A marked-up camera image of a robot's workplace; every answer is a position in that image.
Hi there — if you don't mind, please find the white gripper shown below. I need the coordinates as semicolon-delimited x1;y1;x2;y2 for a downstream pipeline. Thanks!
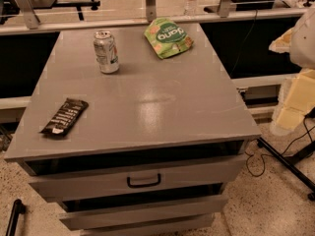
269;29;315;136

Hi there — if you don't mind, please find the silver 7up soda can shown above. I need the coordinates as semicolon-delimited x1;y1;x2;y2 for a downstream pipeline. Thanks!
94;30;119;74

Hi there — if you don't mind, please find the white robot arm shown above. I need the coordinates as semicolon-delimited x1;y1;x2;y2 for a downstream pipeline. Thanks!
269;7;315;136

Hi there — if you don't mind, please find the black tripod leg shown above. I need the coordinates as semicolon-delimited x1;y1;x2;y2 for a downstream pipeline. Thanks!
257;138;315;201

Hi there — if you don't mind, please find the green snack pouch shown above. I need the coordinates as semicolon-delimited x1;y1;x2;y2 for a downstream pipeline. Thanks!
144;18;194;59

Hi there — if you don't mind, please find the grey drawer cabinet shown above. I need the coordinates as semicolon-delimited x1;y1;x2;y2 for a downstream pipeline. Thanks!
5;24;260;236

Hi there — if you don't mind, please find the black snack bar wrapper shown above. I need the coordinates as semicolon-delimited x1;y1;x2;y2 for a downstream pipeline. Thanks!
40;98;89;137

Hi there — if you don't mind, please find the black bar lower left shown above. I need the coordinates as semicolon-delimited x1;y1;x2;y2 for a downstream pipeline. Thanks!
5;199;26;236

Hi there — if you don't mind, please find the black cable on floor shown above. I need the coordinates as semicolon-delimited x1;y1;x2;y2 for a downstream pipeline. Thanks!
245;116;315;178

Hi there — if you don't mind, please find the metal railing frame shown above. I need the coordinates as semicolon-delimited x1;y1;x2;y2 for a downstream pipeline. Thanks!
0;0;307;35

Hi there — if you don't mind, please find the black drawer handle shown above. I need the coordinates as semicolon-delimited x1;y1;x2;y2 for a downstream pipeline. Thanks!
126;173;161;189

